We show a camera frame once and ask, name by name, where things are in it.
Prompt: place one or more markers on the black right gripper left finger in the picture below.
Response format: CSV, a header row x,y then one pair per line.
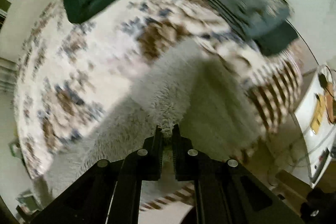
x,y
108,192

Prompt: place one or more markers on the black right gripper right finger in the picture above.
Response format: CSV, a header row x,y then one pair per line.
x,y
225,192

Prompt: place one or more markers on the grey fleece pants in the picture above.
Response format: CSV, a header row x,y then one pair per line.
x,y
194,85

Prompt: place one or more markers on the white side table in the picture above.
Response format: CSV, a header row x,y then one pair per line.
x,y
313,115

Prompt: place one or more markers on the floral bed blanket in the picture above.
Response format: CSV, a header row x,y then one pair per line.
x,y
71,75

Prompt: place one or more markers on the dark folded clothes stack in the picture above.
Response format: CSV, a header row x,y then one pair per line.
x,y
262,21

